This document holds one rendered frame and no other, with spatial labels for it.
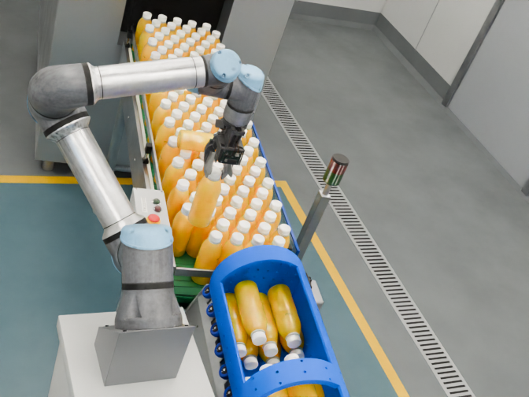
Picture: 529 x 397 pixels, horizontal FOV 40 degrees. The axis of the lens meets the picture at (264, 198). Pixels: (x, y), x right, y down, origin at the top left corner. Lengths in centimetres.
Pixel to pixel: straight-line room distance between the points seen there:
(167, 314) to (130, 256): 15
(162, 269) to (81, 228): 219
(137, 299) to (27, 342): 168
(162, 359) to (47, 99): 63
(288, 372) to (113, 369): 41
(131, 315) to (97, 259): 203
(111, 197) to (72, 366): 40
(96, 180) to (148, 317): 37
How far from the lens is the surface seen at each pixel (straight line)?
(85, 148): 177
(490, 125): 604
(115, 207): 176
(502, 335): 434
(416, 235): 466
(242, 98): 188
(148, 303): 161
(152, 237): 161
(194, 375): 178
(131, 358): 165
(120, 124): 355
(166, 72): 170
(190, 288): 233
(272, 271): 213
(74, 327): 181
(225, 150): 195
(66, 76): 166
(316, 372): 179
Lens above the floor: 251
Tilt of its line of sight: 35 degrees down
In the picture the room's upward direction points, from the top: 22 degrees clockwise
